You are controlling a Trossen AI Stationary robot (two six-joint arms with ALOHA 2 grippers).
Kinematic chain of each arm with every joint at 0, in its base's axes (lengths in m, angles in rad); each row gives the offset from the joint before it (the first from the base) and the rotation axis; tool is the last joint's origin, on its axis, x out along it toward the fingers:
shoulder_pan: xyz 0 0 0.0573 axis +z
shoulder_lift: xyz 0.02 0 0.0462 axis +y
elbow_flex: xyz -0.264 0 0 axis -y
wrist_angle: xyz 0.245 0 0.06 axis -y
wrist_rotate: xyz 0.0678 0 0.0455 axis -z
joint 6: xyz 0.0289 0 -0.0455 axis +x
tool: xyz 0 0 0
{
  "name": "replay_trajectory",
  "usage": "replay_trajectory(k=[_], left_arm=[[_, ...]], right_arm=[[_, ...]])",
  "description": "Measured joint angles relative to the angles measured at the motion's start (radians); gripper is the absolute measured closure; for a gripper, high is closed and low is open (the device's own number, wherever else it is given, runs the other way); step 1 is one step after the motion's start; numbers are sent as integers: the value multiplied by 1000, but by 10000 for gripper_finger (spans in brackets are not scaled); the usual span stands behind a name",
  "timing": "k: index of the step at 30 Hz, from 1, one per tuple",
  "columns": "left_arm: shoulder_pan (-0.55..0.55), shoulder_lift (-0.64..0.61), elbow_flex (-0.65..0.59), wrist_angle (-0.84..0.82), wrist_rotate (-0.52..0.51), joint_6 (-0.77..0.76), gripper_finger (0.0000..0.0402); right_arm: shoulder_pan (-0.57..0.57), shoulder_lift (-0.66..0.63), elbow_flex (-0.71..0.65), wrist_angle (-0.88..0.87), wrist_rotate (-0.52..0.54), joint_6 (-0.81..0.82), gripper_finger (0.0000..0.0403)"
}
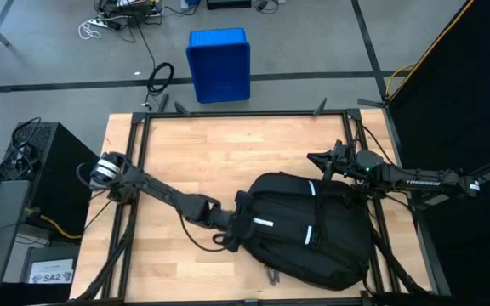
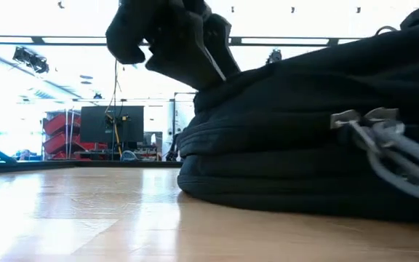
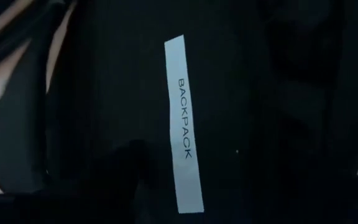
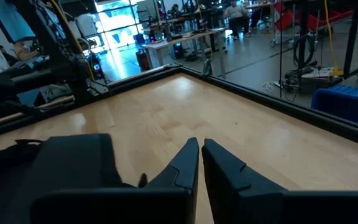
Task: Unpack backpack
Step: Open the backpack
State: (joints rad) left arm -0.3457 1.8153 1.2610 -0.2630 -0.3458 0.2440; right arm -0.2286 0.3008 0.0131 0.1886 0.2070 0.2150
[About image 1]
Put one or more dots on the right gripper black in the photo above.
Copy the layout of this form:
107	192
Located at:
345	163

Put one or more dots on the large black partition wall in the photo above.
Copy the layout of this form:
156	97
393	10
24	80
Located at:
462	106

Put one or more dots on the black power adapter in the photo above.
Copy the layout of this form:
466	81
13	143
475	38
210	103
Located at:
263	4

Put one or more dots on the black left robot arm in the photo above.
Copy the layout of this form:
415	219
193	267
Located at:
164	191

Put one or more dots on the black computer tower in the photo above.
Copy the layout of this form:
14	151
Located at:
58	208

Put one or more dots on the black backpack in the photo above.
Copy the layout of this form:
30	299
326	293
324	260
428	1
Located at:
296	238

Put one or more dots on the grey box with SA2 label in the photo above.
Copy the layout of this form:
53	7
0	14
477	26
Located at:
51	272

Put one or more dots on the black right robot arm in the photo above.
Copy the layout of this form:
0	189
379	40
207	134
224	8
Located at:
419	180

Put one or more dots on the flat black box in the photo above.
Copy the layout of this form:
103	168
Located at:
228	4

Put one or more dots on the blue plastic bin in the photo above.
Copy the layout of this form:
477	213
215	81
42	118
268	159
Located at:
219	64

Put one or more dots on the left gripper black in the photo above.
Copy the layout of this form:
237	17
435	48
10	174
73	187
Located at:
232	223

